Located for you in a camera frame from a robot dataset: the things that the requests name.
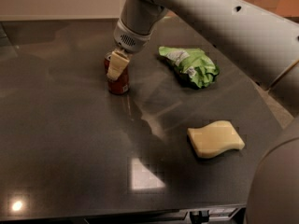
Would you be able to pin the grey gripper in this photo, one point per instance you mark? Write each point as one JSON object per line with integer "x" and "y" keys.
{"x": 130, "y": 40}

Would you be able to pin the red coke can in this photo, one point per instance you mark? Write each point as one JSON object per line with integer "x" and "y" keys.
{"x": 121, "y": 85}

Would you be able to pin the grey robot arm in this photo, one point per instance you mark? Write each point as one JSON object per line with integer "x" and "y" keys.
{"x": 266, "y": 48}

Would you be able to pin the yellow sponge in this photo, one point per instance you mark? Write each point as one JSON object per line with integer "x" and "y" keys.
{"x": 214, "y": 139}

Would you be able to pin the green chip bag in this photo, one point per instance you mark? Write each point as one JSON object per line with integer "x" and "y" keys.
{"x": 192, "y": 66}

